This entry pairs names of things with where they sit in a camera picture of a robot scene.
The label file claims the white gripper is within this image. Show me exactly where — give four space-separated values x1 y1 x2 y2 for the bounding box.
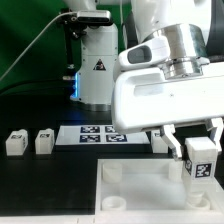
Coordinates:
111 63 224 161

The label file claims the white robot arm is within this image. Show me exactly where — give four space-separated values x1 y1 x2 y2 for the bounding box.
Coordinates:
112 0 224 160

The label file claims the black camera stand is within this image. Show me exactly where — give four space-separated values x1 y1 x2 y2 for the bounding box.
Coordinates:
59 8 81 81

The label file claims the white square tabletop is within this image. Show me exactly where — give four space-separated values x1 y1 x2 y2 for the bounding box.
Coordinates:
94 159 224 224

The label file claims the grey camera cable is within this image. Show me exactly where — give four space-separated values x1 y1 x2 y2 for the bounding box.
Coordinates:
0 11 78 83

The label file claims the grey mounted camera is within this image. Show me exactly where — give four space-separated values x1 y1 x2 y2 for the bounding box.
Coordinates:
77 10 111 23

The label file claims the white tag sheet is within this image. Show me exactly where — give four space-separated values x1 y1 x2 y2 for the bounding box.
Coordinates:
56 125 150 146

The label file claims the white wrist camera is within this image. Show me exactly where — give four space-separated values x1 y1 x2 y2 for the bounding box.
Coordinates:
117 36 171 71

